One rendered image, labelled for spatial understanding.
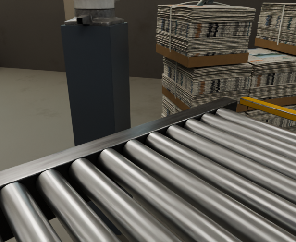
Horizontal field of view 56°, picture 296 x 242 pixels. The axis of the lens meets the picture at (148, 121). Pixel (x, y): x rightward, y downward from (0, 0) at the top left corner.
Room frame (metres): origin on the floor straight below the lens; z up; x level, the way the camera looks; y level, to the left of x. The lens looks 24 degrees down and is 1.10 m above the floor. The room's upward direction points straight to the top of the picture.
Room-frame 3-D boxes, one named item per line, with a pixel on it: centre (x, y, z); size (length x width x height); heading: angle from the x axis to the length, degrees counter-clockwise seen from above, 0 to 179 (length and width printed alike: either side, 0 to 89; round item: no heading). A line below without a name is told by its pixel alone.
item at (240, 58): (1.23, -0.27, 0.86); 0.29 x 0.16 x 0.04; 109
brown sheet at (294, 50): (1.55, -0.82, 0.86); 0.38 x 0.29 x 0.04; 17
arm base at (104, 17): (1.15, 0.21, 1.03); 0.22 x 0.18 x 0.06; 164
